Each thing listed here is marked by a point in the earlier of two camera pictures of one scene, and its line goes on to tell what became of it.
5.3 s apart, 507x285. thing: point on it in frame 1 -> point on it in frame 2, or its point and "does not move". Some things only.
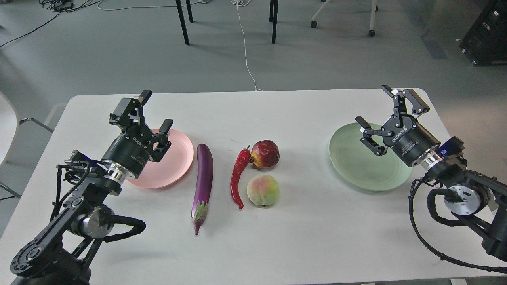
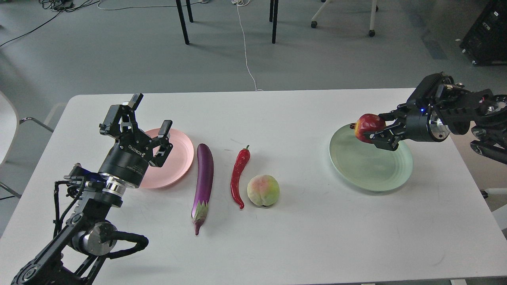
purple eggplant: (205, 171) does not move
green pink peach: (263, 190) does not move
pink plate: (174, 166) does not move
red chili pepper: (238, 168) does not move
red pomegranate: (265, 154) -> (367, 123)
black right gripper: (410, 141) -> (423, 122)
